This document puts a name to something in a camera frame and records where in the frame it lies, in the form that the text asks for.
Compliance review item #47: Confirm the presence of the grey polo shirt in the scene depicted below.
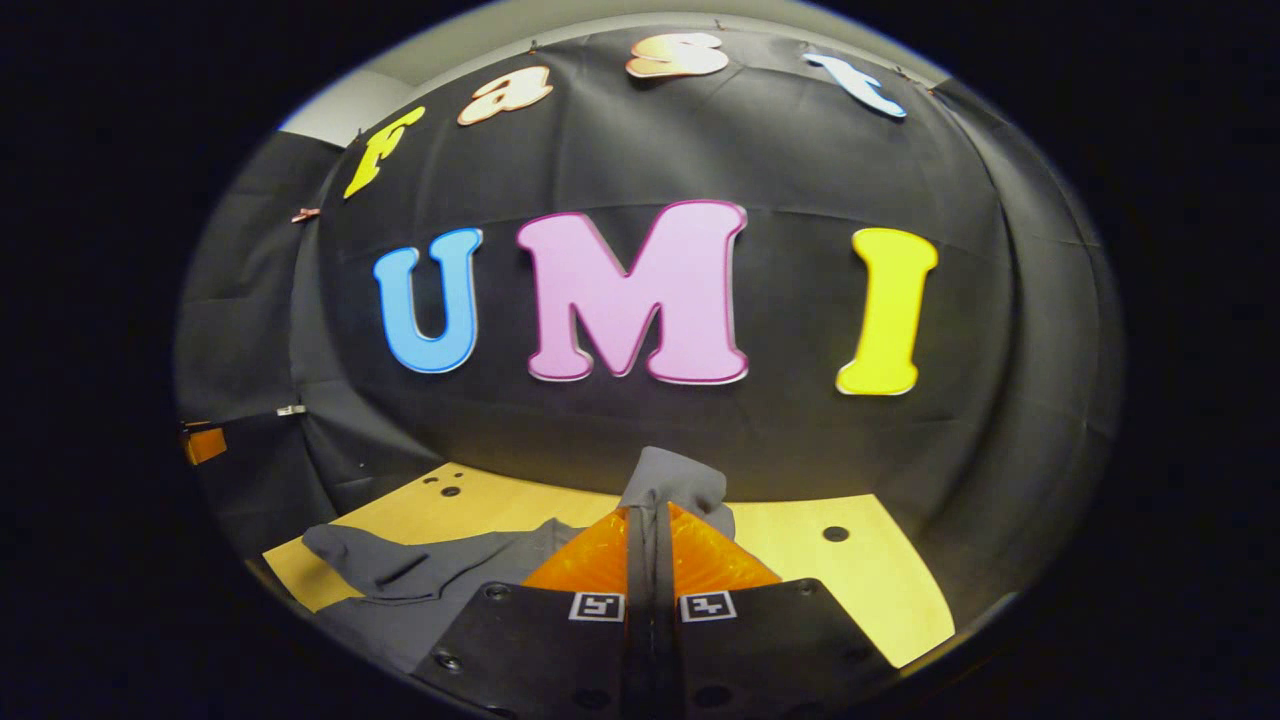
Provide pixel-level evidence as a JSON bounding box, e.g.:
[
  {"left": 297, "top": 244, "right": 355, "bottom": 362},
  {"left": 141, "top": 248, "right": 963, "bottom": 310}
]
[{"left": 302, "top": 447, "right": 736, "bottom": 676}]

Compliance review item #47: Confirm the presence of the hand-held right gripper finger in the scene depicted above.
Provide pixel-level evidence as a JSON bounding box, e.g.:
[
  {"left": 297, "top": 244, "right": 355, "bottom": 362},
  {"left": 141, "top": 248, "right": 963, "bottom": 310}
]
[
  {"left": 412, "top": 505, "right": 653, "bottom": 720},
  {"left": 650, "top": 503, "right": 901, "bottom": 720}
]

